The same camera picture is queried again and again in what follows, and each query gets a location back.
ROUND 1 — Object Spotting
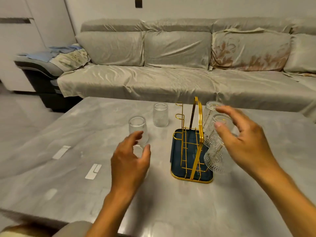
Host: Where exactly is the person's left hand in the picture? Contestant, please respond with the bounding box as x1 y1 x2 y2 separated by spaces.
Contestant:
111 131 151 198

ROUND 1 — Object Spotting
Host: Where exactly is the person's right hand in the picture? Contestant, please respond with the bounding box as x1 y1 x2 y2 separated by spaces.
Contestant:
214 105 281 179

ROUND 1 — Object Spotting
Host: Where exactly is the person's right forearm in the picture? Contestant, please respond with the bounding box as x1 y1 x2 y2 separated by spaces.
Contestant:
255 162 316 237

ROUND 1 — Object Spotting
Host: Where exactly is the person's left forearm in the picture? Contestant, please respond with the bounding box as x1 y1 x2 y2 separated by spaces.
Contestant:
85 190 135 237

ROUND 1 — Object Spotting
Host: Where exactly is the clear ribbed drinking glass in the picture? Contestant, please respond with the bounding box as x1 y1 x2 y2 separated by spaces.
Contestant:
132 145 150 180
203 114 236 148
202 101 224 132
204 143 237 174
128 116 149 146
153 103 169 128

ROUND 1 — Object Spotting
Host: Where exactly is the dark teal drip tray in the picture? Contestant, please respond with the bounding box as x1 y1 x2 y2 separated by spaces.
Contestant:
170 128 214 184

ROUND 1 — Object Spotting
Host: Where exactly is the white table sticker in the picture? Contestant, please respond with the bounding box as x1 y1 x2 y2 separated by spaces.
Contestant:
85 163 102 180
44 188 58 201
52 145 71 160

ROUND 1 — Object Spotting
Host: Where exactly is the grey covered sofa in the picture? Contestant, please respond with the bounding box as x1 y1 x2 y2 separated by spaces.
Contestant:
14 17 316 117

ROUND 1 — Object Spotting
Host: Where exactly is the floral print sofa cushion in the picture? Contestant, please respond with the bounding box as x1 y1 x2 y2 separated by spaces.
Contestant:
209 28 292 72

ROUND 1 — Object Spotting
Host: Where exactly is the plain grey sofa cushion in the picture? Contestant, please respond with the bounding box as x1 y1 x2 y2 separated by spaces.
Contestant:
75 31 146 67
144 30 213 71
283 33 316 77

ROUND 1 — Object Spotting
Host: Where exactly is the floral patterned cloth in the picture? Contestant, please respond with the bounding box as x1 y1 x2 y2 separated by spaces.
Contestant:
49 48 91 72

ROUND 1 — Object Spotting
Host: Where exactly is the person's beige trouser leg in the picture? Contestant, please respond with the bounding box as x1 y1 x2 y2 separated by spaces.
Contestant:
0 221 93 237

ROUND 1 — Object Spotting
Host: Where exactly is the blue cloth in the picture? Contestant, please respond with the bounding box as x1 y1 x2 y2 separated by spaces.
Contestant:
19 45 83 63

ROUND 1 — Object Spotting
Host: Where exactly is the white cabinet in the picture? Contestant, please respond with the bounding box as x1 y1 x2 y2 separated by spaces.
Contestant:
0 0 77 93

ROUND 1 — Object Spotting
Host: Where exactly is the gold wire cup rack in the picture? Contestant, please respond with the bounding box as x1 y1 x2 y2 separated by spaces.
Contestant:
172 97 210 181

